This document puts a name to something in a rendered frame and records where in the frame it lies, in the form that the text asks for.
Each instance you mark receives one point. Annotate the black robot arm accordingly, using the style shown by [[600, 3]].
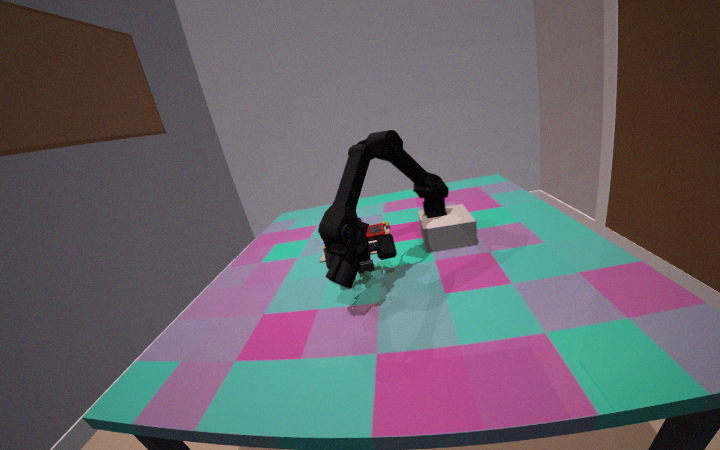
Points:
[[340, 224]]

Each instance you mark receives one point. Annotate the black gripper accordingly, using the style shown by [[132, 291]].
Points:
[[385, 248]]

